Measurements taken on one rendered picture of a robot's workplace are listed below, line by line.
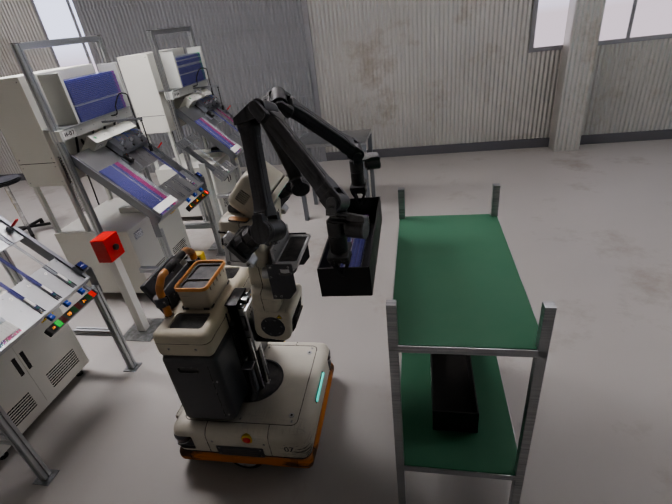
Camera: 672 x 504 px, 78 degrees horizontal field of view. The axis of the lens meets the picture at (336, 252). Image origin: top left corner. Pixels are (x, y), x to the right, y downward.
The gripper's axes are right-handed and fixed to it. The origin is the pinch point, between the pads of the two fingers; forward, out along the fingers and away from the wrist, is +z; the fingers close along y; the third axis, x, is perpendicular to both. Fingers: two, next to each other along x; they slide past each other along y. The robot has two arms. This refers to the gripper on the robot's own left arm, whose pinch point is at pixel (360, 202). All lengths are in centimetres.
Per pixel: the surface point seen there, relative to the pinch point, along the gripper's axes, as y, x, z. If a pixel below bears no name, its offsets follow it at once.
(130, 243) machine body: 76, 188, 56
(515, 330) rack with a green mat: -66, -52, 16
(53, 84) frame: 88, 204, -57
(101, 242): 32, 169, 31
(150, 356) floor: 12, 154, 108
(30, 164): 77, 240, -10
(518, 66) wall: 416, -154, 12
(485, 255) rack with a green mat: -22, -50, 16
